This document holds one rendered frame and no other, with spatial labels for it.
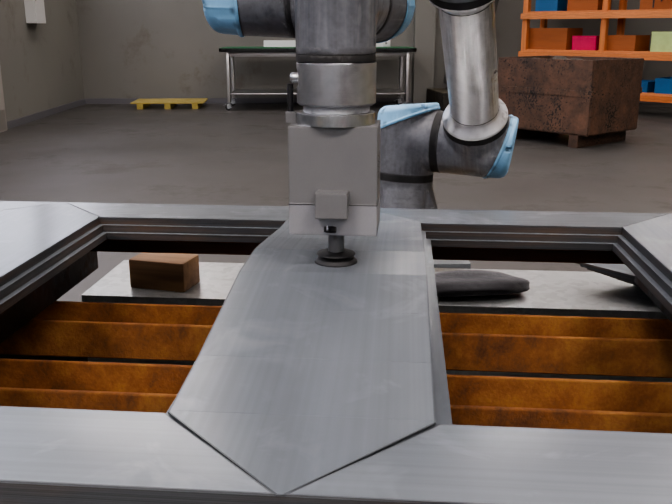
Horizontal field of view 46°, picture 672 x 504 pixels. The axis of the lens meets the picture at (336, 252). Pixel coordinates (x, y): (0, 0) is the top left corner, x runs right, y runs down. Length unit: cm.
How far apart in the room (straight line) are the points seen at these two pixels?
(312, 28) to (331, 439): 37
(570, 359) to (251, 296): 47
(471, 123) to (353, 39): 70
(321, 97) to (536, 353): 47
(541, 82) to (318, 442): 766
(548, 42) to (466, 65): 1062
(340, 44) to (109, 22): 1197
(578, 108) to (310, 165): 718
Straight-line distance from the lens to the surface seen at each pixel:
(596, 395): 92
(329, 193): 73
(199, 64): 1242
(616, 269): 135
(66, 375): 97
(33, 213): 119
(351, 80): 72
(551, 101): 804
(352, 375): 58
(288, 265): 78
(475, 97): 135
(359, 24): 72
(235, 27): 88
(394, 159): 148
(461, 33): 126
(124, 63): 1262
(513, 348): 102
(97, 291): 135
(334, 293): 71
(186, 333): 104
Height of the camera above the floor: 109
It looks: 16 degrees down
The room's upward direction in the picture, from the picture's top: straight up
